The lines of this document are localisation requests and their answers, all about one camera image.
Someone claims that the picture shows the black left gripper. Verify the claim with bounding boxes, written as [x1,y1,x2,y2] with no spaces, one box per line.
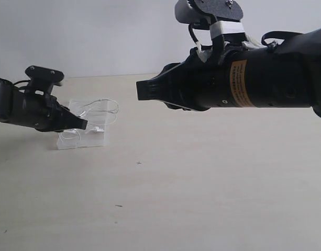
[35,95,87,132]

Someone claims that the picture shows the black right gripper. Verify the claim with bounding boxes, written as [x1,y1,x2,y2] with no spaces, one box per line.
[136,48,248,111]

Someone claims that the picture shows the clear plastic storage box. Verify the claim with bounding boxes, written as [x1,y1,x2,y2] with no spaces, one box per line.
[57,98,106,150]

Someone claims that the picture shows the white wired earphones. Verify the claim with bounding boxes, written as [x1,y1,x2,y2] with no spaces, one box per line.
[58,98,120,141]

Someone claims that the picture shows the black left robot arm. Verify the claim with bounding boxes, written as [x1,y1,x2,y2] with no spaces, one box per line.
[0,78,88,132]

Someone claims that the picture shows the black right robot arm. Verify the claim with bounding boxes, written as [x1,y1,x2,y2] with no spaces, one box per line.
[136,28,321,117]

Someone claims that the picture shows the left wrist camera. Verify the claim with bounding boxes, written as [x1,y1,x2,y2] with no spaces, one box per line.
[25,65,64,95]

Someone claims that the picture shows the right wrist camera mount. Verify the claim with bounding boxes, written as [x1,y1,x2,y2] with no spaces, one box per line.
[174,0,262,63]

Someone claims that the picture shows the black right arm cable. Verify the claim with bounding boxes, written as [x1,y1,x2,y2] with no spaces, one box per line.
[261,30,305,45]

